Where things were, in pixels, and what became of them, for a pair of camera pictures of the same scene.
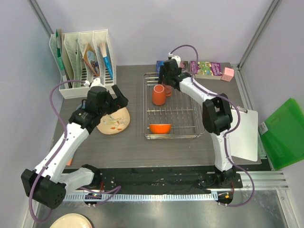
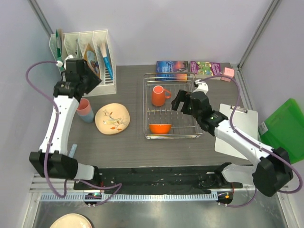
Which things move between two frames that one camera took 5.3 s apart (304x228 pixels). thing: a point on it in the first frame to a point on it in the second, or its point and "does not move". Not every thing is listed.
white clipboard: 243,141 does not move
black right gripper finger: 162,71 to 175,103
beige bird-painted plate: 115,121 does not move
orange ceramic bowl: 160,128 does not move
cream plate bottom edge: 72,220 does not move
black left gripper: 119,102 to 95,80
